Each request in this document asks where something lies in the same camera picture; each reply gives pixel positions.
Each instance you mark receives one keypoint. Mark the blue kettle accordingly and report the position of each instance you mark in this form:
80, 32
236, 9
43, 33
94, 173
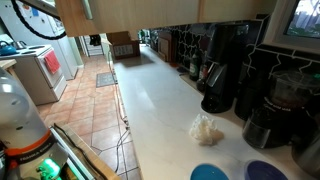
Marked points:
6, 49

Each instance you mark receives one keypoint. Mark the white kitchen stove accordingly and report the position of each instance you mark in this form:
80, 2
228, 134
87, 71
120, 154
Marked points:
33, 78

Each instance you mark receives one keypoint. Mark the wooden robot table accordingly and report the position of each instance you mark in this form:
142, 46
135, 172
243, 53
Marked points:
95, 160

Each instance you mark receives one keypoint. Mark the wooden side counter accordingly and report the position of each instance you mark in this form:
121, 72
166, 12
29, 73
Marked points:
6, 63

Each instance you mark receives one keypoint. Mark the light wood cabinet door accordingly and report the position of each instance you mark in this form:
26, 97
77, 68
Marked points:
140, 15

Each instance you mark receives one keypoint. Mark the black canister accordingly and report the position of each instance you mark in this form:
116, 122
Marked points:
248, 96

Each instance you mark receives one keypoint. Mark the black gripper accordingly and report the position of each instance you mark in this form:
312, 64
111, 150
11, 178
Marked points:
95, 40

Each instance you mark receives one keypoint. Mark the dark blue bowl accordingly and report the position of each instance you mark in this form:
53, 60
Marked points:
265, 171

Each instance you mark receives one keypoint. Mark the window with white frame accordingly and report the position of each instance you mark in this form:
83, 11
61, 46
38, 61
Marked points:
300, 20

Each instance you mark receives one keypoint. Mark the green glass bottle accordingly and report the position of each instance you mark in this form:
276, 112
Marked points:
194, 66

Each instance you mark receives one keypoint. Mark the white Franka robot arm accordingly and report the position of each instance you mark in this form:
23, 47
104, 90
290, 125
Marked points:
20, 120

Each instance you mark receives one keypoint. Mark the open cardboard box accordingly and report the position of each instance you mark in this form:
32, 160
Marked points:
125, 46

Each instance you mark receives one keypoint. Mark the black coffee machine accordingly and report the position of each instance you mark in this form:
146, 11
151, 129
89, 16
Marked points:
221, 70

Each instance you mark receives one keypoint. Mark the grey patterned floor mat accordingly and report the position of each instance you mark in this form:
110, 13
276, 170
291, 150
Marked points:
105, 79

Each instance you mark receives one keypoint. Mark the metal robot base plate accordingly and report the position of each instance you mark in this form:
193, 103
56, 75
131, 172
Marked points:
71, 156

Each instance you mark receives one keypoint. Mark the large brown cutting board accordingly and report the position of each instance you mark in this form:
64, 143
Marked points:
166, 46

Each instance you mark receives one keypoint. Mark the light wood wall cabinet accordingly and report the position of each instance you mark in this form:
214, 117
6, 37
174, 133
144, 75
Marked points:
236, 10

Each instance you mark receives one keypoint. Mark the blue paper on fridge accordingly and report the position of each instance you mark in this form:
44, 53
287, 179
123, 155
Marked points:
35, 11

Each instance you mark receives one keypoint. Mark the metal canister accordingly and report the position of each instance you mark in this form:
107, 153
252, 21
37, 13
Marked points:
308, 156

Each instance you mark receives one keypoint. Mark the steel pot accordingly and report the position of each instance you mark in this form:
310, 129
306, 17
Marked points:
19, 44

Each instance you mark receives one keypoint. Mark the red hand towel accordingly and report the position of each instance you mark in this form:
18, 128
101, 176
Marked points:
52, 61

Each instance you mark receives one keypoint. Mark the white crumpled cloth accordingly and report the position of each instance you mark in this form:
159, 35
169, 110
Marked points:
205, 131

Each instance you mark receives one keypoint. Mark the dark bottle red label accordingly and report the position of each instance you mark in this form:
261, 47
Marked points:
202, 78

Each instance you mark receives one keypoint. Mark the black food processor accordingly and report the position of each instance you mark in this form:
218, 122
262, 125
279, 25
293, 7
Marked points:
280, 113

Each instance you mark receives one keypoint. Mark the white refrigerator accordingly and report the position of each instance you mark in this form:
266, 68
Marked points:
61, 56

